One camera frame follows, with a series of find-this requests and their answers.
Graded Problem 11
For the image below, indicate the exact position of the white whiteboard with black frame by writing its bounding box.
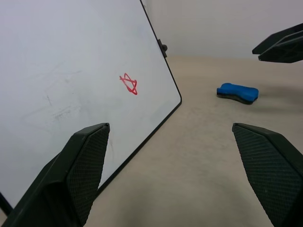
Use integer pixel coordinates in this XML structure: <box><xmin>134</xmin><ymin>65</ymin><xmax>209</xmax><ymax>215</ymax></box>
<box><xmin>0</xmin><ymin>0</ymin><xmax>183</xmax><ymax>215</ymax></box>

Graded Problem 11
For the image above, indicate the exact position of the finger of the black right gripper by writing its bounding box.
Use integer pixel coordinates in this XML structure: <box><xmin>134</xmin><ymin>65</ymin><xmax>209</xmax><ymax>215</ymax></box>
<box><xmin>258</xmin><ymin>35</ymin><xmax>303</xmax><ymax>63</ymax></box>
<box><xmin>251</xmin><ymin>22</ymin><xmax>303</xmax><ymax>56</ymax></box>

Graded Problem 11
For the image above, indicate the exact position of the blue whiteboard eraser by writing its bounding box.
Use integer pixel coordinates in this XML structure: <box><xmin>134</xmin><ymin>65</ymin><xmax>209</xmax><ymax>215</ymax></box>
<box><xmin>216</xmin><ymin>82</ymin><xmax>259</xmax><ymax>105</ymax></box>

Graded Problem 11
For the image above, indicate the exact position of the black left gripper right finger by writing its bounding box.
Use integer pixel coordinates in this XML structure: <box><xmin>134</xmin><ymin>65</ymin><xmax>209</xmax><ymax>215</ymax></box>
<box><xmin>232</xmin><ymin>122</ymin><xmax>303</xmax><ymax>227</ymax></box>

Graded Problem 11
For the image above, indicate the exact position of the black whiteboard stand leg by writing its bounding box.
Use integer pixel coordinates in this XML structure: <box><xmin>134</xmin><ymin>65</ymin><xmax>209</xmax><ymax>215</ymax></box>
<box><xmin>0</xmin><ymin>191</ymin><xmax>14</xmax><ymax>216</ymax></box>

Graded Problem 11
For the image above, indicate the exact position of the black whiteboard stand knob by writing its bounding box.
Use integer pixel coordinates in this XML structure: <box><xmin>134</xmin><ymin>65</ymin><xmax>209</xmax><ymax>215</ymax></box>
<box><xmin>158</xmin><ymin>38</ymin><xmax>169</xmax><ymax>58</ymax></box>

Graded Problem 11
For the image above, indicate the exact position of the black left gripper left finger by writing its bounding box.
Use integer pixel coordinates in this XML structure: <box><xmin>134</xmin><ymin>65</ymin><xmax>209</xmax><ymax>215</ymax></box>
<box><xmin>0</xmin><ymin>122</ymin><xmax>111</xmax><ymax>227</ymax></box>

